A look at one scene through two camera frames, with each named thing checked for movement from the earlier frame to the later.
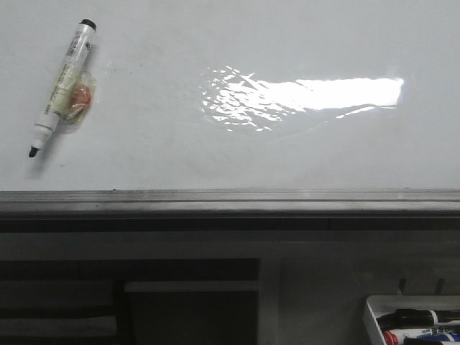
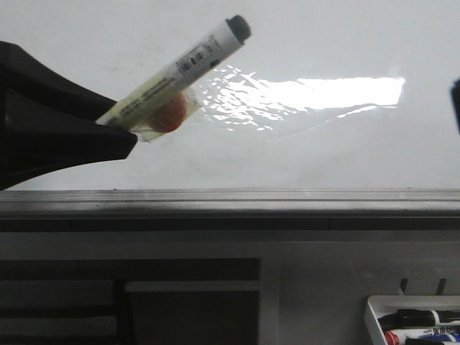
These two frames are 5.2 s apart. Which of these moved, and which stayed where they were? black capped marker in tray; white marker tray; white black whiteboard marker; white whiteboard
Moved: white black whiteboard marker
Stayed: black capped marker in tray; white whiteboard; white marker tray
